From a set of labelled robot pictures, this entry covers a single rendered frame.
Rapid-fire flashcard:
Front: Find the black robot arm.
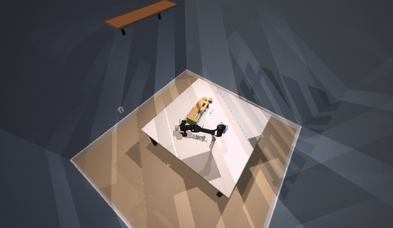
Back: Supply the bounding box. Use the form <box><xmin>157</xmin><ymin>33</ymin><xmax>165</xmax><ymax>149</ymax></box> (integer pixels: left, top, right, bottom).
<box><xmin>180</xmin><ymin>124</ymin><xmax>226</xmax><ymax>137</ymax></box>

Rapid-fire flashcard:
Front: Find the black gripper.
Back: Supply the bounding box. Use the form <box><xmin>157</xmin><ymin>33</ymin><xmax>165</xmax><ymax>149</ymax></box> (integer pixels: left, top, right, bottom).
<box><xmin>179</xmin><ymin>120</ymin><xmax>187</xmax><ymax>137</ymax></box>

